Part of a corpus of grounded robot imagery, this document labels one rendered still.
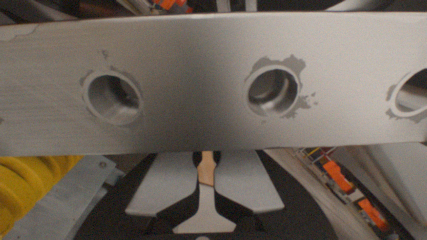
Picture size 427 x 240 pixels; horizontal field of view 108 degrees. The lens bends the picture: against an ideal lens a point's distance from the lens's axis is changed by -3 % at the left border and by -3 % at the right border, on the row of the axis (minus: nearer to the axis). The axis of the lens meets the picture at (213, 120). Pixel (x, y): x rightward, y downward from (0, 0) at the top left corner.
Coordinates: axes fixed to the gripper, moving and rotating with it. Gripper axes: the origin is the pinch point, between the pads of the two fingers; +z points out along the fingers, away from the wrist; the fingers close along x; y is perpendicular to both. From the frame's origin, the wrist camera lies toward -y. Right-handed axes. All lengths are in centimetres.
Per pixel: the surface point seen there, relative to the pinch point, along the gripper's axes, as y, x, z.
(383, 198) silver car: 138, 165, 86
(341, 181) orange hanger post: 242, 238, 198
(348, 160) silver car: 137, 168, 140
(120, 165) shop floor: 47, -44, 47
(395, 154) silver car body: 10.8, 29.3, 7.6
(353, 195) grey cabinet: 548, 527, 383
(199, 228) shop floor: 82, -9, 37
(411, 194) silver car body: 21.3, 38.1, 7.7
